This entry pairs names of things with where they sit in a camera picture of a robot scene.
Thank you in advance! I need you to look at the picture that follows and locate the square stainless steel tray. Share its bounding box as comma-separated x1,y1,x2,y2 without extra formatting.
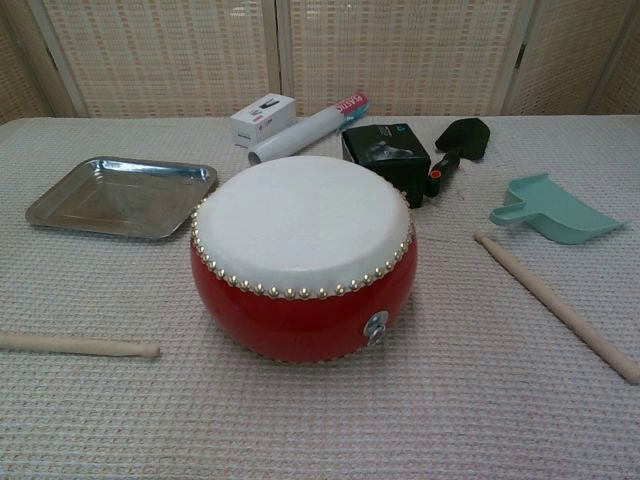
24,157,219,242

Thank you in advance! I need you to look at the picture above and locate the woven beige tablecloth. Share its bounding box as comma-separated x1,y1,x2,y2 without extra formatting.
0,113,640,480

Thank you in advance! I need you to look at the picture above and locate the woven folding screen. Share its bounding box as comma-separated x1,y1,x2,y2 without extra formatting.
0,0,640,126

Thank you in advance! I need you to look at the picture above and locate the black garden trowel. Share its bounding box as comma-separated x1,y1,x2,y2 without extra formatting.
423,117,493,199

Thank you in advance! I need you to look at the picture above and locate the white plastic wrap roll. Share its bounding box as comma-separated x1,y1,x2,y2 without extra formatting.
247,91,371,167

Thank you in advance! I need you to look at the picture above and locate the wooden drumstick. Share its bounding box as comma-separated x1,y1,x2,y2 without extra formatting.
473,231,640,386
0,331,162,359

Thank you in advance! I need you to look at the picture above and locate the black product box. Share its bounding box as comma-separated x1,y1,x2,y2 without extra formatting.
341,121,433,209

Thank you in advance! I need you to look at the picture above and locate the red drum with white skin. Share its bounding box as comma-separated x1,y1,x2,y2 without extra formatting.
188,155,414,364

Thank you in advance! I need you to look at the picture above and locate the teal plastic dustpan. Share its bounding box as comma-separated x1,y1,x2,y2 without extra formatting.
488,172,631,247

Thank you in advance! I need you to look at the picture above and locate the small white product box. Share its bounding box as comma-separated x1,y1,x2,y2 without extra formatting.
229,92,296,149

